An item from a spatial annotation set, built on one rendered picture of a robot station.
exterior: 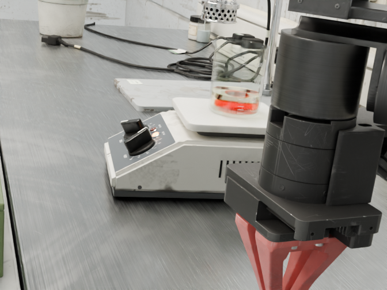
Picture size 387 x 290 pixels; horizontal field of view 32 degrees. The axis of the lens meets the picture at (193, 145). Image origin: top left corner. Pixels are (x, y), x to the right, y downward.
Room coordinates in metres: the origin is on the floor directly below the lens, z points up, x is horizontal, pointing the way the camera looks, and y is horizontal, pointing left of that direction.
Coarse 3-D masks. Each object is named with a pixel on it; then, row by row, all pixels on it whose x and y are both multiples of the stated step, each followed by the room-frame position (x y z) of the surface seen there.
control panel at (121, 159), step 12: (156, 120) 0.78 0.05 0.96; (120, 132) 0.79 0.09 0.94; (168, 132) 0.73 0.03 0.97; (120, 144) 0.75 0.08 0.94; (156, 144) 0.70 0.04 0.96; (168, 144) 0.69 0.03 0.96; (120, 156) 0.71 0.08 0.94; (132, 156) 0.70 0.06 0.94; (144, 156) 0.69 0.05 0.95; (120, 168) 0.68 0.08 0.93
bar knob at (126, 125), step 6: (126, 120) 0.77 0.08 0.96; (132, 120) 0.76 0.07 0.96; (138, 120) 0.75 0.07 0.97; (126, 126) 0.76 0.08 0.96; (132, 126) 0.76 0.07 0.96; (138, 126) 0.75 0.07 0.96; (144, 126) 0.76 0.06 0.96; (126, 132) 0.77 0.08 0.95; (132, 132) 0.76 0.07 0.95; (126, 138) 0.75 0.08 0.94
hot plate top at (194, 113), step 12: (180, 108) 0.75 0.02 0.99; (192, 108) 0.76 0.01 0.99; (204, 108) 0.76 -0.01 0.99; (264, 108) 0.80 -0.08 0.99; (192, 120) 0.70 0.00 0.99; (204, 120) 0.71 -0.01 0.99; (216, 120) 0.72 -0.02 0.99; (228, 120) 0.72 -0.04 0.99; (240, 120) 0.73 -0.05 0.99; (252, 120) 0.73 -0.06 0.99; (264, 120) 0.74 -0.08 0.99; (228, 132) 0.70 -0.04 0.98; (240, 132) 0.70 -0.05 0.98; (252, 132) 0.71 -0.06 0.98; (264, 132) 0.71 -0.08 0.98
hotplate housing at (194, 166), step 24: (168, 120) 0.77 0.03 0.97; (192, 144) 0.69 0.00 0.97; (216, 144) 0.70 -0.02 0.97; (240, 144) 0.70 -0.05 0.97; (144, 168) 0.67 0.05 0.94; (168, 168) 0.68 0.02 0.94; (192, 168) 0.69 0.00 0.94; (216, 168) 0.69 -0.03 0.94; (120, 192) 0.67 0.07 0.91; (144, 192) 0.68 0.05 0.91; (168, 192) 0.68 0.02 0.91; (192, 192) 0.69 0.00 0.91; (216, 192) 0.70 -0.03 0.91
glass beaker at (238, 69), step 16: (224, 48) 0.74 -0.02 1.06; (240, 48) 0.73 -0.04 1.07; (256, 48) 0.78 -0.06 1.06; (224, 64) 0.74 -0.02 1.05; (240, 64) 0.73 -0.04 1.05; (256, 64) 0.74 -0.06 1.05; (224, 80) 0.74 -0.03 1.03; (240, 80) 0.73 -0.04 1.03; (256, 80) 0.74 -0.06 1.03; (224, 96) 0.74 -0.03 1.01; (240, 96) 0.73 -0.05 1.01; (256, 96) 0.74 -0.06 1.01; (224, 112) 0.74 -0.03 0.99; (240, 112) 0.73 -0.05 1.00; (256, 112) 0.75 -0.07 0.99
